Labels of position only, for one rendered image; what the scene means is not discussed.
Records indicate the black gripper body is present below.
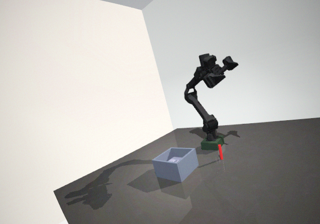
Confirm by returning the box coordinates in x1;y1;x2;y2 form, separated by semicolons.
203;56;233;88

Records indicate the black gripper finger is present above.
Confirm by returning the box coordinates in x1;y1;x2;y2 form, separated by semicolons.
207;73;226;86
226;57;239;70

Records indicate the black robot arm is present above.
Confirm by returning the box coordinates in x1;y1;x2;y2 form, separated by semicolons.
184;53;218;141

